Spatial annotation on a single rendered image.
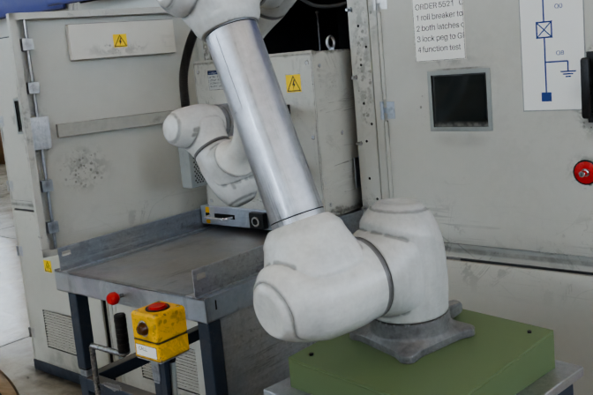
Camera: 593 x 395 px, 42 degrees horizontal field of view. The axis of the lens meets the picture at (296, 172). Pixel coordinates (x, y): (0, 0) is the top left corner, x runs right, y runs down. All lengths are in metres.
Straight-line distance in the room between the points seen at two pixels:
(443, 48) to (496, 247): 0.54
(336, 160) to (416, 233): 0.86
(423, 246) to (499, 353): 0.24
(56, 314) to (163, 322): 2.15
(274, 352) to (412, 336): 0.64
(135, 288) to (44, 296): 1.78
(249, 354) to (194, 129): 0.57
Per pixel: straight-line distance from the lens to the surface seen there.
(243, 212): 2.40
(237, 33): 1.38
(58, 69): 2.48
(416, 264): 1.40
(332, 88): 2.21
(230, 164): 1.82
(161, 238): 2.44
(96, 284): 2.11
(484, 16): 1.99
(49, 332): 3.79
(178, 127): 1.88
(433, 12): 2.05
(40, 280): 3.73
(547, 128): 1.94
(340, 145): 2.24
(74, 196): 2.51
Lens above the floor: 1.38
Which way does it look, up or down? 9 degrees down
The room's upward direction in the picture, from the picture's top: 5 degrees counter-clockwise
